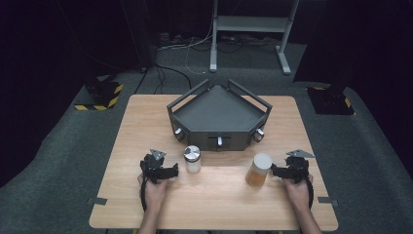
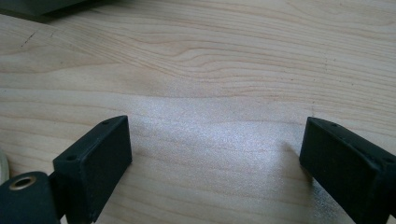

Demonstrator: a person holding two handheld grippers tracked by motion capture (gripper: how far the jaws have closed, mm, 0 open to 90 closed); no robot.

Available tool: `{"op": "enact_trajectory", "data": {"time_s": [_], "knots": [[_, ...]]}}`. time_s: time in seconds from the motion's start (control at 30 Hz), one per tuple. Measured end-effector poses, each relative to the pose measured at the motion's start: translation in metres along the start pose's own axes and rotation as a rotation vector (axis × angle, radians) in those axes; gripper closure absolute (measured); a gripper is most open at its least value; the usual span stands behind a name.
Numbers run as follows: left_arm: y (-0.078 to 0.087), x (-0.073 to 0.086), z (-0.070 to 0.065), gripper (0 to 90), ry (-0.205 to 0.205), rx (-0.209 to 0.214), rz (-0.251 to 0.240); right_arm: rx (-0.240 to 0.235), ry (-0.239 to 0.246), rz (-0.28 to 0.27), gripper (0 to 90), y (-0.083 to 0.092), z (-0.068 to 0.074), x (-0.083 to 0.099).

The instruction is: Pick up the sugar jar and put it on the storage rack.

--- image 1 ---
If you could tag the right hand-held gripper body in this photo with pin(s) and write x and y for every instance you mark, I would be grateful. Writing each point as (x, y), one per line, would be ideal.
(297, 169)

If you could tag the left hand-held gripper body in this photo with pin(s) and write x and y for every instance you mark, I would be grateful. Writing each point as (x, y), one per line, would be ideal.
(152, 167)

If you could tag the orange jar with white lid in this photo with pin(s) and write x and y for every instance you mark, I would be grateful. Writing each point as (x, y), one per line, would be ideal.
(259, 171)

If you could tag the glass jar with silver lid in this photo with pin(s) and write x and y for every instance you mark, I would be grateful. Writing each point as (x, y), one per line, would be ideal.
(193, 161)

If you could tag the dark grey corner rack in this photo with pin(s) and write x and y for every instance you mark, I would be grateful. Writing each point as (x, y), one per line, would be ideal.
(219, 112)

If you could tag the person's left hand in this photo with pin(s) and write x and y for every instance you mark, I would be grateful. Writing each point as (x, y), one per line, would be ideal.
(155, 194)

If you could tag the person's right hand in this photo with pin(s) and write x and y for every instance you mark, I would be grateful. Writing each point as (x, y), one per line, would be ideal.
(298, 194)

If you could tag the grey tape strip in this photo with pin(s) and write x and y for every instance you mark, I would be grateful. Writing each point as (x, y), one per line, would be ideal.
(96, 201)
(328, 201)

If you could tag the black base with yellow stripes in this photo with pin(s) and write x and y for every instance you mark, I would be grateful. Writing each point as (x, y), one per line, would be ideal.
(102, 94)
(331, 100)

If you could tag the power strip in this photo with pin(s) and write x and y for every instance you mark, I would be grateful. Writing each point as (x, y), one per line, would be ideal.
(169, 39)

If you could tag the grey metal stand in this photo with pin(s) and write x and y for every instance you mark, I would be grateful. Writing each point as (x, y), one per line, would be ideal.
(250, 23)

